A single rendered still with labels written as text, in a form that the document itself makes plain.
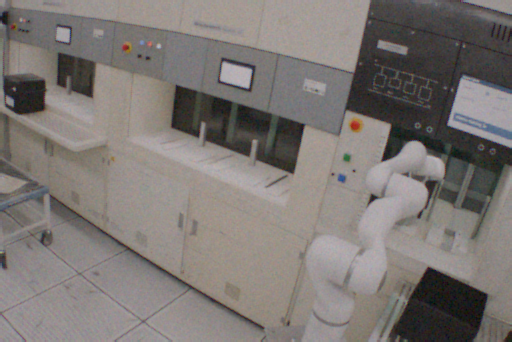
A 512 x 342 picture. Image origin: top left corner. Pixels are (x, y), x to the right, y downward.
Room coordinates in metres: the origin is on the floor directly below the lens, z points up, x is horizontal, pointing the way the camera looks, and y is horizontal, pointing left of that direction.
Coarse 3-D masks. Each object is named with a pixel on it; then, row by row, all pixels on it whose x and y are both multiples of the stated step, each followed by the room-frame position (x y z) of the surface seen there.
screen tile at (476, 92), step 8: (464, 88) 1.49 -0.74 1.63; (472, 88) 1.47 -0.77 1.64; (480, 88) 1.46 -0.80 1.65; (472, 96) 1.47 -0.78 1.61; (480, 96) 1.45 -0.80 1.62; (464, 104) 1.48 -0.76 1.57; (472, 104) 1.46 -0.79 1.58; (488, 104) 1.44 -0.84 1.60; (472, 112) 1.46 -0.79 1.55; (480, 112) 1.45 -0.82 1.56
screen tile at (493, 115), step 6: (498, 96) 1.42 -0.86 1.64; (504, 96) 1.41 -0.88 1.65; (498, 102) 1.42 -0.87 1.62; (504, 102) 1.41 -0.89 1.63; (510, 102) 1.40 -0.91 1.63; (510, 108) 1.40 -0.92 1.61; (492, 114) 1.42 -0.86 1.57; (498, 114) 1.41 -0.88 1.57; (504, 114) 1.40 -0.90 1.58; (492, 120) 1.42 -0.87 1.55; (498, 120) 1.41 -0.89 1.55; (504, 120) 1.40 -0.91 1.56; (510, 120) 1.39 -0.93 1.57; (510, 126) 1.39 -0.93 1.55
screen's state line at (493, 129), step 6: (456, 114) 1.49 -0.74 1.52; (456, 120) 1.48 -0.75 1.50; (462, 120) 1.47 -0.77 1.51; (468, 120) 1.46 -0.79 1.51; (474, 120) 1.45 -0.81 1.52; (474, 126) 1.45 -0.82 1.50; (480, 126) 1.44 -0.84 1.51; (486, 126) 1.43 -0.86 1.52; (492, 126) 1.42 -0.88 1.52; (492, 132) 1.41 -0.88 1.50; (498, 132) 1.40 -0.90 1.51; (504, 132) 1.39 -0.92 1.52; (510, 132) 1.38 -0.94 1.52; (504, 138) 1.39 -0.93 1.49; (510, 138) 1.38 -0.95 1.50
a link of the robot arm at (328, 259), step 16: (320, 240) 0.96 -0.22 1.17; (336, 240) 0.96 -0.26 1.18; (320, 256) 0.92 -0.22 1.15; (336, 256) 0.91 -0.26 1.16; (352, 256) 0.90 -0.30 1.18; (320, 272) 0.91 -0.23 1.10; (336, 272) 0.89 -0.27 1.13; (320, 288) 0.91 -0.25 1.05; (336, 288) 0.94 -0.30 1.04; (320, 304) 0.90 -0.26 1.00; (336, 304) 0.89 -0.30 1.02; (352, 304) 0.91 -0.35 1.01; (320, 320) 0.89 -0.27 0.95; (336, 320) 0.88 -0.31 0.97
